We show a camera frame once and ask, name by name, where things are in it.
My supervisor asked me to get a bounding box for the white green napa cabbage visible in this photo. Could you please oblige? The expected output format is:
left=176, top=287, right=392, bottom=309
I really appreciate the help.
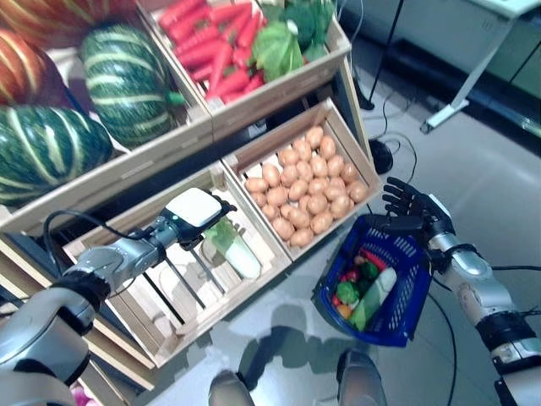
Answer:
left=350, top=266, right=398, bottom=332
left=202, top=217, right=262, bottom=280

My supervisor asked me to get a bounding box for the light green lumpy vegetable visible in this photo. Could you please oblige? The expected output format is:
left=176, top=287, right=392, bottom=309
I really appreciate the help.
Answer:
left=336, top=281, right=360, bottom=305

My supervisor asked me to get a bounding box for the dark green leafy bunch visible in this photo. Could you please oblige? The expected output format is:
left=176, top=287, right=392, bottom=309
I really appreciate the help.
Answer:
left=261, top=0, right=339, bottom=63

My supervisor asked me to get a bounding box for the wooden pumpkin crate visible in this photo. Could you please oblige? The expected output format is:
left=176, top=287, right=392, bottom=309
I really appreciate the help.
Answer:
left=0, top=41, right=215, bottom=236

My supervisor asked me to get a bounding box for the wooden slatted crate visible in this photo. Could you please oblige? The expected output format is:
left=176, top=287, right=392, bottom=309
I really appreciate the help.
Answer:
left=63, top=162, right=293, bottom=369

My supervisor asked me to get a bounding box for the green striped pumpkin with stem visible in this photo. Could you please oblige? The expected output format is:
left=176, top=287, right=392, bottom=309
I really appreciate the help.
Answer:
left=79, top=23, right=187, bottom=149

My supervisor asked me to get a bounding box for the black floor cable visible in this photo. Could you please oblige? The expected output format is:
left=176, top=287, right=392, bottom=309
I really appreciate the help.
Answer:
left=382, top=91, right=419, bottom=178

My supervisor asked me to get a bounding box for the large orange striped pumpkin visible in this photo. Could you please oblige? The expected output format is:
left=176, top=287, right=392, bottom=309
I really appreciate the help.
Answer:
left=0, top=0, right=140, bottom=50

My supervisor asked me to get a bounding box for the silver right robot leg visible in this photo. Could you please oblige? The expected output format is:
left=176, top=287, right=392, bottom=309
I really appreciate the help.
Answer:
left=337, top=350, right=388, bottom=406

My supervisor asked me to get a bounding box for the blue plastic shopping basket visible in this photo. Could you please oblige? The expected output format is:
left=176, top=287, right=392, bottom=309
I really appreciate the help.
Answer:
left=312, top=213, right=433, bottom=348

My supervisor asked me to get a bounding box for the wooden carrot crate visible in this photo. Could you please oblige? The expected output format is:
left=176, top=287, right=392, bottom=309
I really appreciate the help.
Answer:
left=134, top=0, right=352, bottom=136

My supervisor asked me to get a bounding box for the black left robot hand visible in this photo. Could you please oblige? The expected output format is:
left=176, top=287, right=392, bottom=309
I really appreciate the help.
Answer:
left=164, top=188, right=238, bottom=250

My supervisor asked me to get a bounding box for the wooden potato crate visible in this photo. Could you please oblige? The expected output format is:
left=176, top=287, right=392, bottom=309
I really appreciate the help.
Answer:
left=221, top=99, right=381, bottom=263

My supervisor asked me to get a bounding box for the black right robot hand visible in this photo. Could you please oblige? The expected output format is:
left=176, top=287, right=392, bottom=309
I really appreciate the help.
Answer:
left=365, top=176, right=456, bottom=247

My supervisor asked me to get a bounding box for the white desk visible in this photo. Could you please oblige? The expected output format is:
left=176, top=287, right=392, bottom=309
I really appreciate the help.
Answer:
left=420, top=0, right=541, bottom=134

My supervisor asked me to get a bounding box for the light green cabbage head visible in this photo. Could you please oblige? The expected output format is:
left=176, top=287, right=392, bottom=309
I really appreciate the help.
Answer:
left=252, top=20, right=305, bottom=84

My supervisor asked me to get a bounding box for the black round floor base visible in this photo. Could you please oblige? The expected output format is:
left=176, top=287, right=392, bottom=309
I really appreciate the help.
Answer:
left=368, top=139, right=395, bottom=175

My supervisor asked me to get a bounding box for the wooden display stand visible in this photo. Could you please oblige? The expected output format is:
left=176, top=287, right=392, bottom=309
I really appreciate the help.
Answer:
left=0, top=0, right=375, bottom=406

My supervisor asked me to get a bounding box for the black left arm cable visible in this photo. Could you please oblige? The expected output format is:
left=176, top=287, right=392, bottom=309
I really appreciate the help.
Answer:
left=41, top=210, right=153, bottom=272

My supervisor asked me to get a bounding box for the black tripod stand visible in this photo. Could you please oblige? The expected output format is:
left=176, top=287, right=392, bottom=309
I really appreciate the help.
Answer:
left=354, top=0, right=407, bottom=112

